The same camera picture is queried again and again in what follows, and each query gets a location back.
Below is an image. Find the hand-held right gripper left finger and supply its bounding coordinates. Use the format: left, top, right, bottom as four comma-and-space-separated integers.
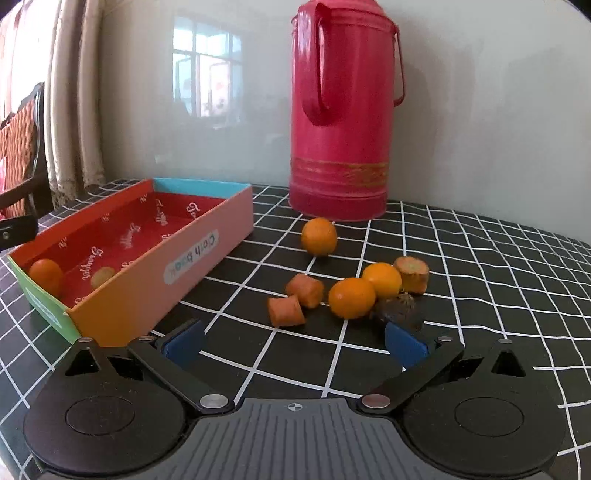
62, 318, 234, 414

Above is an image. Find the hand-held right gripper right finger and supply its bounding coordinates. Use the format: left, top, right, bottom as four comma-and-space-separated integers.
360, 322, 536, 414

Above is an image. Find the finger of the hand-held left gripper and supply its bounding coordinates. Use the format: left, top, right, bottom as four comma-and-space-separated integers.
0, 215, 38, 252

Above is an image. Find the dark wrinkled fruit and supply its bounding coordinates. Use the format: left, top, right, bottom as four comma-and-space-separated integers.
369, 294, 424, 330

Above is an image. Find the colourful cardboard box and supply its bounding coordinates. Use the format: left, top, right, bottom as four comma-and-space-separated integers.
7, 176, 254, 348

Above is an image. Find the carrot chunk with brown end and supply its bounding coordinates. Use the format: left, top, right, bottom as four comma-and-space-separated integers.
392, 256, 430, 295

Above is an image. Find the small orange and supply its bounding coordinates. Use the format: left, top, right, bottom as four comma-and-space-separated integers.
328, 277, 377, 320
301, 217, 339, 257
28, 258, 65, 296
361, 261, 403, 298

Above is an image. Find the orange carrot piece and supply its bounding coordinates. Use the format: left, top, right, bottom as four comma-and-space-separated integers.
285, 273, 325, 309
267, 295, 307, 328

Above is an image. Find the wooden chair with woven back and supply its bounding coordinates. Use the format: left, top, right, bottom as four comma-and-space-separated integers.
0, 82, 54, 222

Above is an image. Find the black white checked tablecloth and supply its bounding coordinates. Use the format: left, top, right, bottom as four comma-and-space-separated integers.
0, 178, 591, 480

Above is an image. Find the beige curtain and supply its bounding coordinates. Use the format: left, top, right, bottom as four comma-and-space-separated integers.
44, 0, 109, 208

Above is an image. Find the red thermos flask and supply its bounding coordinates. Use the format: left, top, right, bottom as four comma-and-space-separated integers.
288, 0, 407, 220

